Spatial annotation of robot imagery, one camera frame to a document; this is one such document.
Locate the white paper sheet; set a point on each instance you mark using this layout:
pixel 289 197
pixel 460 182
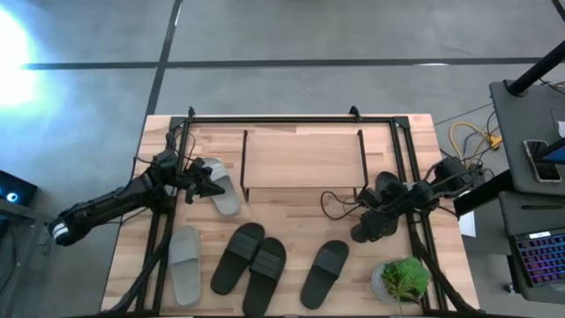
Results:
pixel 468 225

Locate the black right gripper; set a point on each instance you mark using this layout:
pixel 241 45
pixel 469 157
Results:
pixel 379 203

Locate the black pole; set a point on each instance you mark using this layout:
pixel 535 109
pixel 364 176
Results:
pixel 534 70

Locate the laptop with lit keyboard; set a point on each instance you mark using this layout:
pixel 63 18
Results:
pixel 543 258

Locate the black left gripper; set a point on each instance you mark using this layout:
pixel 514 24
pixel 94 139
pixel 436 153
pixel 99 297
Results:
pixel 196 174

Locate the black box with blue light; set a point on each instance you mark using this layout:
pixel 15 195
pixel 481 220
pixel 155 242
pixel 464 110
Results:
pixel 15 190

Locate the grey slide sandal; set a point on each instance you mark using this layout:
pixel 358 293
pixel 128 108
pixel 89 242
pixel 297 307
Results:
pixel 185 265
pixel 227 201

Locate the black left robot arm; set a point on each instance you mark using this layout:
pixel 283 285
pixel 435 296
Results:
pixel 110 203

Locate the black pen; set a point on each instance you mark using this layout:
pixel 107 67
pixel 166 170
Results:
pixel 540 207

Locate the wooden shelf with black frame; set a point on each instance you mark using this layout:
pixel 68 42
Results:
pixel 304 159

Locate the black flat bar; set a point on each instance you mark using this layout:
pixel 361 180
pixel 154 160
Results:
pixel 485 192

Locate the black smartphone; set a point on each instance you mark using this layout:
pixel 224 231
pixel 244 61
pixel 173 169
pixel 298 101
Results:
pixel 542 161

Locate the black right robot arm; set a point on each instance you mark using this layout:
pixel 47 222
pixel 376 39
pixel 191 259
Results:
pixel 450 172

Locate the green plant in grey pot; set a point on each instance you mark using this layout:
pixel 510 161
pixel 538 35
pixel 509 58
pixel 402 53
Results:
pixel 404 280

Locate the black metal table frame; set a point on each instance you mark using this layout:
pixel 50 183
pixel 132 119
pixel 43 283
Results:
pixel 247 119

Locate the grey cart top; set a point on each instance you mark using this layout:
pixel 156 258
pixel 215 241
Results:
pixel 521 132

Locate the grey metal stand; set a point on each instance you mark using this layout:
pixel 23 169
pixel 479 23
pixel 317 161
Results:
pixel 17 247

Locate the black slide sandal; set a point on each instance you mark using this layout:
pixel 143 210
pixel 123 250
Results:
pixel 265 282
pixel 386 179
pixel 322 278
pixel 229 269

